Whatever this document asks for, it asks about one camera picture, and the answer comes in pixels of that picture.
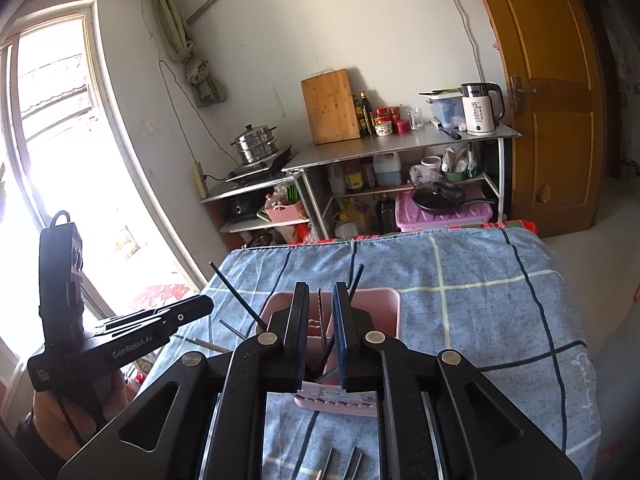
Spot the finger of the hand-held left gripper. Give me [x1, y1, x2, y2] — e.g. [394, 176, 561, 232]
[97, 294, 215, 342]

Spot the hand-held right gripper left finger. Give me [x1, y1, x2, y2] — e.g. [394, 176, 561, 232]
[57, 281, 313, 480]

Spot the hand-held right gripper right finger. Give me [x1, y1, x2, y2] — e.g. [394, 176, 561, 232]
[332, 281, 583, 480]

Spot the pink plastic utensil basket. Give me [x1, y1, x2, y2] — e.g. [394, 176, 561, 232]
[254, 287, 402, 419]

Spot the silver metal chopstick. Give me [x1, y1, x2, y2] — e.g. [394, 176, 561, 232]
[344, 449, 365, 480]

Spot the person's left hand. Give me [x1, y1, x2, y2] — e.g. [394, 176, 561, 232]
[27, 372, 132, 463]

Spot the red patterned rug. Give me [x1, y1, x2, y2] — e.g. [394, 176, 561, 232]
[130, 284, 197, 314]

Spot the yellow cooking oil bottle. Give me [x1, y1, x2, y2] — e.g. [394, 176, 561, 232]
[333, 197, 374, 239]

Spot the small pink basket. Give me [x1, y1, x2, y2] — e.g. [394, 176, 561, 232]
[263, 199, 304, 225]

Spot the small metal cooker stand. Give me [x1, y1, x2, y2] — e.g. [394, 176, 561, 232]
[199, 170, 314, 250]

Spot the dark vinegar bottle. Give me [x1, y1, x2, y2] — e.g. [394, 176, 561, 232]
[373, 192, 397, 235]

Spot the beige power strip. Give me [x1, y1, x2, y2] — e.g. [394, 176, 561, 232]
[192, 161, 209, 199]

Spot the blue plaid tablecloth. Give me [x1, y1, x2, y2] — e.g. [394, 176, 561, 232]
[202, 220, 598, 480]

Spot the pink storage box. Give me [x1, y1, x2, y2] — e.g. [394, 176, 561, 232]
[394, 187, 494, 234]

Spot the soy sauce bottle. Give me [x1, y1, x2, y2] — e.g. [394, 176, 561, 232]
[344, 159, 365, 194]

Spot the black induction cooker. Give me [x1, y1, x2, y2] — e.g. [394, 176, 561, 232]
[224, 145, 294, 184]

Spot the black frying pan with lid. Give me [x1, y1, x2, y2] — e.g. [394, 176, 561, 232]
[410, 181, 496, 216]

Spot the white plastic jug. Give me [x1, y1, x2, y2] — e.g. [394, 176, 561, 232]
[372, 152, 403, 187]

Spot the steel steamer pot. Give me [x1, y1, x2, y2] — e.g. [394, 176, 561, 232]
[230, 123, 279, 165]

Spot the metal kitchen shelf table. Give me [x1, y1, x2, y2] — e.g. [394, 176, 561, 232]
[281, 122, 522, 242]

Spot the dark glass bottle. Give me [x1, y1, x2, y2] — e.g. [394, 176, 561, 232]
[360, 91, 376, 136]

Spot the wooden cutting board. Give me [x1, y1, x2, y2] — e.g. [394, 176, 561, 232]
[300, 68, 362, 146]

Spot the water filter pitcher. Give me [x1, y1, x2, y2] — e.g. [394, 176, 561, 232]
[419, 88, 466, 130]

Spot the tied beige curtain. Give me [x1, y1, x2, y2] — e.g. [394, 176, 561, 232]
[152, 0, 224, 109]

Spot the white electric kettle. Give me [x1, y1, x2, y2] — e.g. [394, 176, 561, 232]
[459, 81, 505, 136]

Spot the wooden door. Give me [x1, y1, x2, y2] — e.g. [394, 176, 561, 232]
[464, 0, 607, 239]

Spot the metal door handle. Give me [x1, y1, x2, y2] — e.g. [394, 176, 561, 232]
[508, 75, 537, 116]

